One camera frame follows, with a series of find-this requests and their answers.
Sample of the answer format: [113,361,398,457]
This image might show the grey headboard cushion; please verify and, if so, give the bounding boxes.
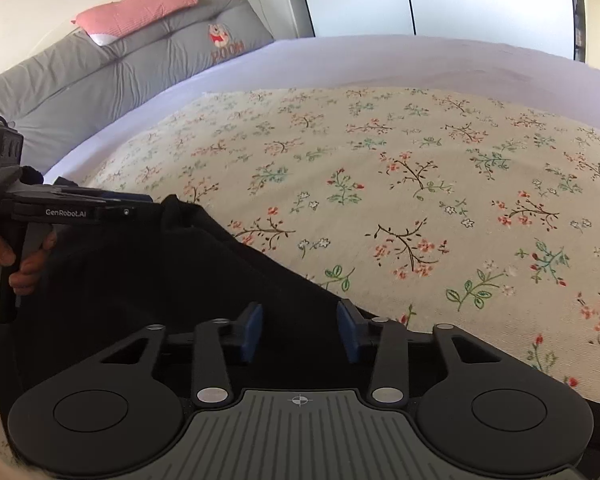
[0,0,276,147]

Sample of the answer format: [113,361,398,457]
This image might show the purple bed sheet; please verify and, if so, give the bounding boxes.
[39,34,600,182]

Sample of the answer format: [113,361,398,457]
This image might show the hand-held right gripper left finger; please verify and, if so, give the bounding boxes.
[97,302,265,409]

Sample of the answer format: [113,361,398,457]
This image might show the black pants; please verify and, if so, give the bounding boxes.
[0,194,420,443]

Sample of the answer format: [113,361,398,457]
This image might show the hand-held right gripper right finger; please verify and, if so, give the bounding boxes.
[336,299,504,407]

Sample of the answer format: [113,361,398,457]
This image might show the white and blue wardrobe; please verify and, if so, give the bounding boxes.
[287,0,589,64]

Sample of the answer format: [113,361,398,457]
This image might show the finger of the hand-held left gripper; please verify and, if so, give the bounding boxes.
[55,186,155,224]

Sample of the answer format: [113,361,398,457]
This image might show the pink pillow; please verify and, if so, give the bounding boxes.
[74,0,201,45]

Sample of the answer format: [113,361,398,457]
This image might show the floral blanket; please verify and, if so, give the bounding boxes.
[44,87,600,411]

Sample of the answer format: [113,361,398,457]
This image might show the person's left hand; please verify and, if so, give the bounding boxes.
[0,231,59,303]

